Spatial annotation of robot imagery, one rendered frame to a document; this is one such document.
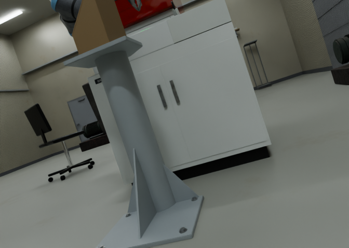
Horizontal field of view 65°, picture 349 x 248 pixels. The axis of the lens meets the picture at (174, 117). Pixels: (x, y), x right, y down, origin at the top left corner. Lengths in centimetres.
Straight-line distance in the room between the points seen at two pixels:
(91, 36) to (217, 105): 79
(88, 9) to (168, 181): 88
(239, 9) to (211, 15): 993
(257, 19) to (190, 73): 996
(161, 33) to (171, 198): 95
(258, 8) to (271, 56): 188
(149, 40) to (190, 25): 26
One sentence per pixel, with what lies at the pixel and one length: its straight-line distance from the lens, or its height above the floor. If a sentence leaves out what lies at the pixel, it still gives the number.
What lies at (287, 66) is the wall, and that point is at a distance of 1143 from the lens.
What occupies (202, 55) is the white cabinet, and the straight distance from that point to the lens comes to 165.
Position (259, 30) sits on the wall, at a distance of 1147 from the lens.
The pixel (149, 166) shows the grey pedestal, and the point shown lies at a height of 24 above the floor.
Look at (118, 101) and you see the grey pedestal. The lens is 132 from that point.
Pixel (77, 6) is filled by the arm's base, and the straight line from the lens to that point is 147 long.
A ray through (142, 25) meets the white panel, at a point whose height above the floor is 119.
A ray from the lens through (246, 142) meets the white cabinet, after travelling 167.
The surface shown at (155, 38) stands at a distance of 172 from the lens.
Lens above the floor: 48
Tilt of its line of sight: 3 degrees down
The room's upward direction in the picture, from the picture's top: 19 degrees counter-clockwise
